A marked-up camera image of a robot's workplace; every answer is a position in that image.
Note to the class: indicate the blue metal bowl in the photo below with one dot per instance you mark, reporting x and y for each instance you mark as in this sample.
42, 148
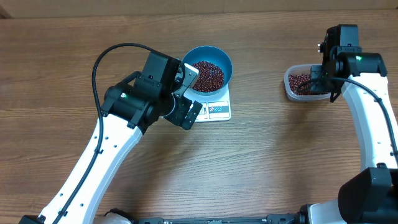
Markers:
213, 55

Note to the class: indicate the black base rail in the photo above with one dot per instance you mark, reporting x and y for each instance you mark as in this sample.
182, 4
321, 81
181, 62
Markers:
217, 220

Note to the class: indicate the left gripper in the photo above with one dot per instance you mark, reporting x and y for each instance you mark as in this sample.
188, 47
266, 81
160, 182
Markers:
185, 105

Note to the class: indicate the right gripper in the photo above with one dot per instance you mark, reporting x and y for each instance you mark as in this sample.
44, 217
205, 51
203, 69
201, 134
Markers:
317, 87

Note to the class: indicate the white digital kitchen scale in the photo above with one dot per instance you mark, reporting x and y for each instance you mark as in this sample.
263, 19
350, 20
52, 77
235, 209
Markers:
216, 106

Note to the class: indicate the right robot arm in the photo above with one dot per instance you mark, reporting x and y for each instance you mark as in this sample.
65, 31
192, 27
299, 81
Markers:
361, 79

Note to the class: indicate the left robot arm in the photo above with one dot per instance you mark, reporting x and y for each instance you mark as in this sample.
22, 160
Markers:
129, 108

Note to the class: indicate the red beans in bowl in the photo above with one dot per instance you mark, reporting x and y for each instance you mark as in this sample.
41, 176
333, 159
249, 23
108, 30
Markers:
211, 77

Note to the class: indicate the red azuki beans in container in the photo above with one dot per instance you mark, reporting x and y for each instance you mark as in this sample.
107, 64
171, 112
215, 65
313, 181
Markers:
299, 84

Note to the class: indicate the clear plastic container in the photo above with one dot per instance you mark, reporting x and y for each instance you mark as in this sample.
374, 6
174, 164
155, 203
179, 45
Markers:
298, 70

